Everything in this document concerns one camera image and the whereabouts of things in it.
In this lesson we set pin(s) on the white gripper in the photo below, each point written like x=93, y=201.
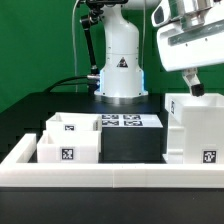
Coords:
x=190, y=33

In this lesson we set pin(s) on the white drawer cabinet box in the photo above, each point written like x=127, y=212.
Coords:
x=195, y=132

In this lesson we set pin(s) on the white drawer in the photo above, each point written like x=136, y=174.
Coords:
x=62, y=121
x=79, y=147

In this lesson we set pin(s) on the white front drawer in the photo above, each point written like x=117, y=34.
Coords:
x=79, y=147

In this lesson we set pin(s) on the white marker tag sheet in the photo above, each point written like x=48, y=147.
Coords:
x=131, y=120

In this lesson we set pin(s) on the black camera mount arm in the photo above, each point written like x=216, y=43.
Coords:
x=87, y=21

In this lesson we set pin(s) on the white U-shaped barrier frame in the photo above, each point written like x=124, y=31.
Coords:
x=17, y=171

